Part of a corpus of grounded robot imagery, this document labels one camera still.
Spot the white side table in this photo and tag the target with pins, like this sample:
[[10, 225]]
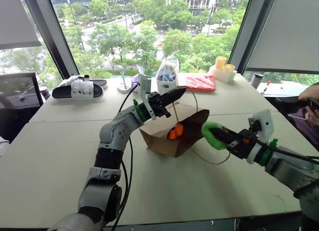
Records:
[[281, 88]]

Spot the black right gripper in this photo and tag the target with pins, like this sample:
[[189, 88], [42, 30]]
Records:
[[243, 145]]

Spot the red packaged cloth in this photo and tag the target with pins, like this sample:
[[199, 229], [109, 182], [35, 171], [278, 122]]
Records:
[[199, 82]]

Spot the grey roller blind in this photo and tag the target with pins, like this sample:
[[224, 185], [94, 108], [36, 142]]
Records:
[[286, 34], [17, 19]]

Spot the black and white slipper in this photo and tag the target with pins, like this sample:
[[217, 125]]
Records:
[[101, 83], [74, 91]]

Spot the silver black-lidded tumbler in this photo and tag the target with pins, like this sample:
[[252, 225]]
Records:
[[256, 80]]

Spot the white basket with plastic bag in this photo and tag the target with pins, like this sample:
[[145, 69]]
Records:
[[166, 82]]

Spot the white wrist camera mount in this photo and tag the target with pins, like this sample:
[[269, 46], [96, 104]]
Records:
[[264, 123], [143, 90]]

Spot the small purple object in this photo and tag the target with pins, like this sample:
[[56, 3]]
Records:
[[134, 81]]

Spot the white cup holder block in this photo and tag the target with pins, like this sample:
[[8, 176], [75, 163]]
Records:
[[223, 75]]

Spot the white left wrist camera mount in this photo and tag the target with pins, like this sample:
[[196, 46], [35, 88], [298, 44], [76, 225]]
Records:
[[143, 90]]

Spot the red marker pen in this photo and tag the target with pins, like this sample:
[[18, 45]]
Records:
[[267, 85]]

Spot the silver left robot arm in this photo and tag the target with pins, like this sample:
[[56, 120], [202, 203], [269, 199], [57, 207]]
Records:
[[109, 141]]

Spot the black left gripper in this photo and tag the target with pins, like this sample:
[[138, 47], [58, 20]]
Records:
[[157, 105]]

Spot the person in purple shirt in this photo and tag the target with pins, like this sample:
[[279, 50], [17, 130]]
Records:
[[305, 121]]

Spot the tall yellow cup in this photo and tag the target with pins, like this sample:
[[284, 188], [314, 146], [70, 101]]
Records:
[[220, 63]]

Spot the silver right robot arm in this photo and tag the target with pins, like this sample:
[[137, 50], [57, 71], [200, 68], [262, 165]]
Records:
[[289, 166]]

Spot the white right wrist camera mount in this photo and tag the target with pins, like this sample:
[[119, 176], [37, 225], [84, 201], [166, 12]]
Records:
[[264, 123]]

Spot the orange plush toy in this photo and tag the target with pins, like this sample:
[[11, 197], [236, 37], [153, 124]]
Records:
[[175, 132]]

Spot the brown paper bag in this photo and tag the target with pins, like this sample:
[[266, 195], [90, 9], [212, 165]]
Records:
[[159, 135]]

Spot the green plush toy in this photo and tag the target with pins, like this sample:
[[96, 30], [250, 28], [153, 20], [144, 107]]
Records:
[[208, 132]]

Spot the white desk stand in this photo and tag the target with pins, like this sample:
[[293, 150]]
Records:
[[123, 83]]

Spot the short yellow cup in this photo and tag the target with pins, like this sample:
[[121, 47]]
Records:
[[230, 68]]

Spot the black chair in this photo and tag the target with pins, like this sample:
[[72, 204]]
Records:
[[17, 98]]

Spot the pink and white cup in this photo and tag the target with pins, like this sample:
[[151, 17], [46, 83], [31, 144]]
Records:
[[45, 93]]

